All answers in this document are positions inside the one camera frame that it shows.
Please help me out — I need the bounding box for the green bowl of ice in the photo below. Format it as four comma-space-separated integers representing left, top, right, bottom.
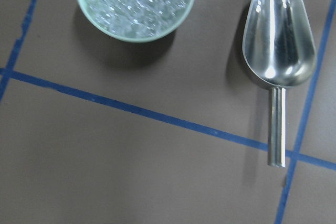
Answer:
77, 0, 194, 43

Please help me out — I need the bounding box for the steel ice scoop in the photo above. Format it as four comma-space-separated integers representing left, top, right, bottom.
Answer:
242, 0, 317, 168

